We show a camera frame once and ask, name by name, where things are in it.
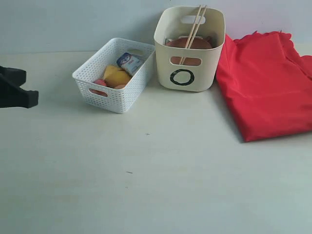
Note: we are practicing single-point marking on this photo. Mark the red table cloth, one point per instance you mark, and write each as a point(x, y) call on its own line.
point(266, 85)

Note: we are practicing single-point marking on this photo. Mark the cream plastic bin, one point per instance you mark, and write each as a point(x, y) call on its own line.
point(175, 23)

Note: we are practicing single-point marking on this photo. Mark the white woven plastic basket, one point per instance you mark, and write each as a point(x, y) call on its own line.
point(115, 100)

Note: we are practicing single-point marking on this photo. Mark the brown egg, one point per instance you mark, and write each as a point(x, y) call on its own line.
point(120, 86)

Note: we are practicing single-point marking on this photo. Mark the red sausage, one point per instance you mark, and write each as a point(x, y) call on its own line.
point(100, 83)

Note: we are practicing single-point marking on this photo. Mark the yellow cheese wedge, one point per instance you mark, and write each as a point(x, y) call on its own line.
point(109, 70)

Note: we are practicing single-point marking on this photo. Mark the brown wooden spoon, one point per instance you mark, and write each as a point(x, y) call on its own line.
point(209, 40)

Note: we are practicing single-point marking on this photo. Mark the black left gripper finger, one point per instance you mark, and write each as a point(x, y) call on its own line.
point(11, 96)
point(13, 75)

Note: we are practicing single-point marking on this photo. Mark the white blue milk carton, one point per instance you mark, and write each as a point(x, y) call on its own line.
point(129, 63)

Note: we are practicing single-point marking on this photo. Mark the wooden chopstick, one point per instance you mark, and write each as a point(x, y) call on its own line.
point(192, 29)
point(197, 26)

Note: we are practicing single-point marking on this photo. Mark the yellow lemon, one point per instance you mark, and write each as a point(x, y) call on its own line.
point(117, 78)

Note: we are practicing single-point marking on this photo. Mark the brown wooden plate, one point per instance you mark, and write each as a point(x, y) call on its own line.
point(198, 43)

